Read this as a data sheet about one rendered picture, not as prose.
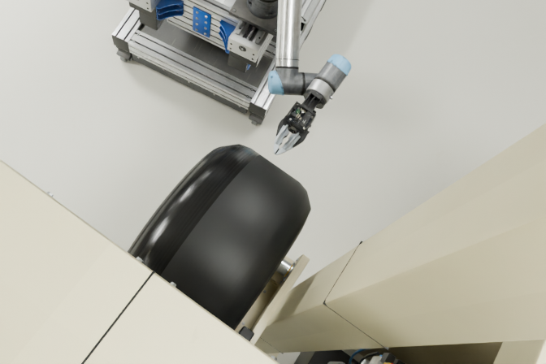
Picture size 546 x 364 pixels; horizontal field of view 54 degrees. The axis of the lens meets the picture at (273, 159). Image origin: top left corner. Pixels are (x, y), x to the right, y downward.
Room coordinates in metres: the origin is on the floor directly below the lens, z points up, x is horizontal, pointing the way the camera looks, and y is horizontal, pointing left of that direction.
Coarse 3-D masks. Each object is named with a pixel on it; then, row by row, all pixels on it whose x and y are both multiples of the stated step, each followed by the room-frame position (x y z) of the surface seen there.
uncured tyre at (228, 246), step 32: (224, 160) 0.42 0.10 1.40; (256, 160) 0.47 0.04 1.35; (192, 192) 0.31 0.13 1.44; (224, 192) 0.34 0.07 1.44; (256, 192) 0.37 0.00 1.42; (288, 192) 0.42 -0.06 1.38; (160, 224) 0.22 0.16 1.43; (192, 224) 0.24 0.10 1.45; (224, 224) 0.27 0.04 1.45; (256, 224) 0.30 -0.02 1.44; (288, 224) 0.34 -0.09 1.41; (160, 256) 0.16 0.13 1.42; (192, 256) 0.18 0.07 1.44; (224, 256) 0.21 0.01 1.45; (256, 256) 0.24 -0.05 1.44; (192, 288) 0.13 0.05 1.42; (224, 288) 0.15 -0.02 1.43; (256, 288) 0.18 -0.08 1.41; (224, 320) 0.10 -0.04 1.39
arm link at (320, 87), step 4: (316, 80) 0.85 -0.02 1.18; (320, 80) 0.85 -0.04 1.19; (312, 84) 0.83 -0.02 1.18; (316, 84) 0.83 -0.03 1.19; (320, 84) 0.84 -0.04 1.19; (324, 84) 0.84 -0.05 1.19; (308, 88) 0.82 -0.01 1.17; (312, 88) 0.82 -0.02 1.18; (316, 88) 0.82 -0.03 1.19; (320, 88) 0.83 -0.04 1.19; (324, 88) 0.83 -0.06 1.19; (328, 88) 0.84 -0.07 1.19; (316, 92) 0.81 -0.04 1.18; (320, 92) 0.81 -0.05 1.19; (324, 92) 0.82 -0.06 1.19; (328, 92) 0.83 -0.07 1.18; (332, 92) 0.84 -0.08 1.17; (324, 96) 0.81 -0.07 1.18; (328, 96) 0.82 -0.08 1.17; (324, 100) 0.81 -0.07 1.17; (328, 100) 0.82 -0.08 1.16
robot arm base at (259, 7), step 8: (248, 0) 1.34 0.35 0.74; (256, 0) 1.32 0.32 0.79; (264, 0) 1.32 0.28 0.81; (272, 0) 1.33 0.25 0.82; (248, 8) 1.32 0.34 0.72; (256, 8) 1.31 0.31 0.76; (264, 8) 1.31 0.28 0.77; (272, 8) 1.33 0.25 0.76; (264, 16) 1.30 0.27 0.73; (272, 16) 1.32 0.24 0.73
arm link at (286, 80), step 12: (288, 0) 1.05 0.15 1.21; (300, 0) 1.07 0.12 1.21; (288, 12) 1.02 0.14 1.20; (300, 12) 1.05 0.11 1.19; (288, 24) 0.99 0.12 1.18; (300, 24) 1.02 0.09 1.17; (276, 36) 0.97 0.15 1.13; (288, 36) 0.97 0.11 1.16; (300, 36) 1.00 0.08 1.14; (276, 48) 0.94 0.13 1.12; (288, 48) 0.94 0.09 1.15; (276, 60) 0.90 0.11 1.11; (288, 60) 0.91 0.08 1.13; (276, 72) 0.87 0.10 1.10; (288, 72) 0.88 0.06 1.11; (300, 72) 0.91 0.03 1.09; (276, 84) 0.83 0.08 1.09; (288, 84) 0.85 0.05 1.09; (300, 84) 0.86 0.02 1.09
